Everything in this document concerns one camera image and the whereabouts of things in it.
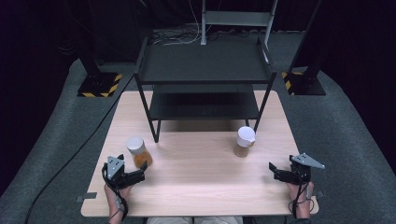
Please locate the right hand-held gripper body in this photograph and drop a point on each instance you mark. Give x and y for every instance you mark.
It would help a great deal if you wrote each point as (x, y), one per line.
(301, 170)

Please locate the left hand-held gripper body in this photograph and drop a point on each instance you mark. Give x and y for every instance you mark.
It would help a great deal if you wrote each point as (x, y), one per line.
(114, 169)

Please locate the orange powder jar white lid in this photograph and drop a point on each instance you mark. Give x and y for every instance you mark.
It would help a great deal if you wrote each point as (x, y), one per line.
(139, 151)

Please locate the brown powder jar white lid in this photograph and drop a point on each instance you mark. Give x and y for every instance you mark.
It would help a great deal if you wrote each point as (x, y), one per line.
(244, 140)

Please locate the black two-tier shelf rack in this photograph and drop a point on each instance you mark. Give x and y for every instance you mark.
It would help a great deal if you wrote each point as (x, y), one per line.
(204, 65)

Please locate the person's left hand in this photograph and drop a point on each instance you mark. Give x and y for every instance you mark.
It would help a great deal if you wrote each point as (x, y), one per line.
(112, 194)

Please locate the person's right hand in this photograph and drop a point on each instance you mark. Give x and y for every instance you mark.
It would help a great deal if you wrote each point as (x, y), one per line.
(303, 199)

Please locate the grey tape strip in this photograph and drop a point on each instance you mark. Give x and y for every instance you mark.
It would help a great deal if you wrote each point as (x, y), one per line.
(87, 196)
(319, 194)

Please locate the person's light trousers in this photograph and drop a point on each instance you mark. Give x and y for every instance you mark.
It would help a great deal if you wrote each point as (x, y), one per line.
(193, 220)

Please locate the black stand with striped base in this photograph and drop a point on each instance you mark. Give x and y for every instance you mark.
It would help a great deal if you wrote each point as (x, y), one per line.
(98, 82)
(306, 81)

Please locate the grey metal stand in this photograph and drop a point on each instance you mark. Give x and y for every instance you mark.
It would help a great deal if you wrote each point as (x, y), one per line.
(236, 18)

